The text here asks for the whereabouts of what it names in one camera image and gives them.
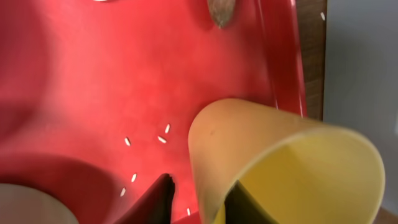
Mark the red serving tray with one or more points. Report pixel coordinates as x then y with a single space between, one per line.
97 98

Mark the mint green bowl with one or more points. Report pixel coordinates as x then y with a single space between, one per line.
25 205

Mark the brown carrot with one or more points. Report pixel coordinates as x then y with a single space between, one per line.
221 11

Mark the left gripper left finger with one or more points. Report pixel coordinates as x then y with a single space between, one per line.
154 206

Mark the yellow plastic cup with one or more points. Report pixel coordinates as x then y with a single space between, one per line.
296 169

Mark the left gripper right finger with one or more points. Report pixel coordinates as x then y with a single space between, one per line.
241 208

